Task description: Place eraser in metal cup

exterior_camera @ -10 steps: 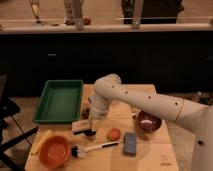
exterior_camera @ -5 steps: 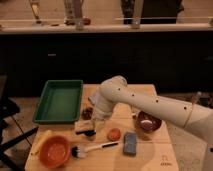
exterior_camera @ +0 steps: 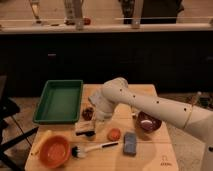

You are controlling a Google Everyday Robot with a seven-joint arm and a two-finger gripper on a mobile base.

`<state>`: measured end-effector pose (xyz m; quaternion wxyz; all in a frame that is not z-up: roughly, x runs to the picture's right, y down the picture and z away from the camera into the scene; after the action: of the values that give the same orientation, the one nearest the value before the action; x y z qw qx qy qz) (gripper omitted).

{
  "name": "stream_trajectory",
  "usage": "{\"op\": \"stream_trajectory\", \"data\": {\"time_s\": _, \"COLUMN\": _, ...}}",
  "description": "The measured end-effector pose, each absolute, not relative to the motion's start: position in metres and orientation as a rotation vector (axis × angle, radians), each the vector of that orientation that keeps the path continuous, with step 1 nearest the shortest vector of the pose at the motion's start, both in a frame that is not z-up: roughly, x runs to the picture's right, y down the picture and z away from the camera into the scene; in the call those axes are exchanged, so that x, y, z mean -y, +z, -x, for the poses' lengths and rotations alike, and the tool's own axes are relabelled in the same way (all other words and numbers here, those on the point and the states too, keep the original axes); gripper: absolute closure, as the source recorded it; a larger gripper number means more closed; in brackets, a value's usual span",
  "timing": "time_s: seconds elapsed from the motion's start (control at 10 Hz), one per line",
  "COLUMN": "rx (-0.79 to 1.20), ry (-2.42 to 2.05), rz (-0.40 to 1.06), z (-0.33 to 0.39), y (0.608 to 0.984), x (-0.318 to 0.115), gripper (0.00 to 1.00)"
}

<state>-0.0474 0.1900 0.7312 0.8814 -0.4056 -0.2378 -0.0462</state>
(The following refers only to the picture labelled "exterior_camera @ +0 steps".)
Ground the black chair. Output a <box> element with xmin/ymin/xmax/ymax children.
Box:
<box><xmin>0</xmin><ymin>74</ymin><xmax>39</xmax><ymax>171</ymax></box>

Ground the yellow banana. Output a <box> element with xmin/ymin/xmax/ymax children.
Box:
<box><xmin>31</xmin><ymin>130</ymin><xmax>53</xmax><ymax>155</ymax></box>

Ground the white wrapped gripper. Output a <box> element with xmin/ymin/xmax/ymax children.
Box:
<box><xmin>88</xmin><ymin>89</ymin><xmax>116</xmax><ymax>121</ymax></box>

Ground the blue grey sponge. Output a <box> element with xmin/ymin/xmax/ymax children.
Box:
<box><xmin>123</xmin><ymin>132</ymin><xmax>137</xmax><ymax>156</ymax></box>

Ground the dark red bowl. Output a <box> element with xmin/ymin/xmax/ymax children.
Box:
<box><xmin>136</xmin><ymin>112</ymin><xmax>162</xmax><ymax>133</ymax></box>

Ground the dark metal cup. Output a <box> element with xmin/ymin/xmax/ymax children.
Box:
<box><xmin>82</xmin><ymin>107</ymin><xmax>94</xmax><ymax>121</ymax></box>

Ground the orange round fruit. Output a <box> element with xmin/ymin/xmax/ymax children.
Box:
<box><xmin>107</xmin><ymin>128</ymin><xmax>121</xmax><ymax>141</ymax></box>

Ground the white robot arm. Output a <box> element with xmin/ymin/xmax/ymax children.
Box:
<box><xmin>89</xmin><ymin>77</ymin><xmax>213</xmax><ymax>171</ymax></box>

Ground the white dish brush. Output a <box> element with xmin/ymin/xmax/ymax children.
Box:
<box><xmin>71</xmin><ymin>142</ymin><xmax>118</xmax><ymax>158</ymax></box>

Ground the wooden block eraser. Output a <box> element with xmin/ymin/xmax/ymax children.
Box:
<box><xmin>75</xmin><ymin>121</ymin><xmax>95</xmax><ymax>137</ymax></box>

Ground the green plastic tray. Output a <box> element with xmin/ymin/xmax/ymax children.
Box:
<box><xmin>33</xmin><ymin>80</ymin><xmax>83</xmax><ymax>124</ymax></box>

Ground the orange plastic bowl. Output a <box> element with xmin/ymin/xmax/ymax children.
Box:
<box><xmin>39</xmin><ymin>135</ymin><xmax>70</xmax><ymax>169</ymax></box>

